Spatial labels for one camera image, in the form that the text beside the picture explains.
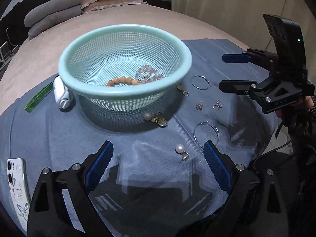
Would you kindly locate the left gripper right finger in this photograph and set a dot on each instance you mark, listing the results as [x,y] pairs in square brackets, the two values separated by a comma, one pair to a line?
[255,205]

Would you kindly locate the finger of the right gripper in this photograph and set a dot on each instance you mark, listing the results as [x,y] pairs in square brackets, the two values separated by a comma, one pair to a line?
[237,58]
[240,87]

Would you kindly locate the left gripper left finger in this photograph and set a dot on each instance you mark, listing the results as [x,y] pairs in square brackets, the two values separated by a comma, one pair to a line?
[48,215]

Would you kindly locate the silver hoop earring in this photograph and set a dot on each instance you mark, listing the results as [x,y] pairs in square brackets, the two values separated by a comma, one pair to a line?
[206,131]
[200,82]

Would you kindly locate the white pearl earring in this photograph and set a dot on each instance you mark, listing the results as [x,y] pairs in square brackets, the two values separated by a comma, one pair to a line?
[180,149]

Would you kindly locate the small crystal stud earring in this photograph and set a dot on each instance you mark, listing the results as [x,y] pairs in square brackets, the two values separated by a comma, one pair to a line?
[199,105]

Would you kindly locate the white butterfly phone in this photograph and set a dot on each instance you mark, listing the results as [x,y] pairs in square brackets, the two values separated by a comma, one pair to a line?
[17,182]

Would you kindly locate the beige curtain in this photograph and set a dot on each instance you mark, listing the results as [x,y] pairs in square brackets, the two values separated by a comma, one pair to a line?
[243,19]

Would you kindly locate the gold drop earring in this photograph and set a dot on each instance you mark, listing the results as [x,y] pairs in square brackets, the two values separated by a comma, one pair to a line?
[181,88]

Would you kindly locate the gold coin pearl charm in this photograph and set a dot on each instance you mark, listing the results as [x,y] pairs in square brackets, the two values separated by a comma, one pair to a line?
[155,118]

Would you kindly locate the blue cloth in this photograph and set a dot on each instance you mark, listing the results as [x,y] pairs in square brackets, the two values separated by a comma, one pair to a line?
[146,190]

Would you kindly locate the white handheld fan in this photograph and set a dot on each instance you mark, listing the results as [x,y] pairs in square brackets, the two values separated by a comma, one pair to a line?
[63,96]

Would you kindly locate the mint green plastic basket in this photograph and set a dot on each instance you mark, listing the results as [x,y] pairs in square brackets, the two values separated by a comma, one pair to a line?
[120,72]

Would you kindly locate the beige bedspread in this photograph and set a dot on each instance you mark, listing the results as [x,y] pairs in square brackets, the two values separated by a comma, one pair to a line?
[37,59]

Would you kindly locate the black headboard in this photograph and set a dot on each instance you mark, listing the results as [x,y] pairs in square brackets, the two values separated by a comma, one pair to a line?
[10,29]

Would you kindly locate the grey folded blanket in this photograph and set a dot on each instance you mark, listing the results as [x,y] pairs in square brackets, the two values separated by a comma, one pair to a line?
[49,14]

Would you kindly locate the black camera box right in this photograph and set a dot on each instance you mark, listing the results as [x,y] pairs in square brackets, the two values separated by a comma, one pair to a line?
[289,44]

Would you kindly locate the small silver ring earring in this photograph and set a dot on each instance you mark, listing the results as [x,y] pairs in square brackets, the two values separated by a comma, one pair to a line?
[217,105]

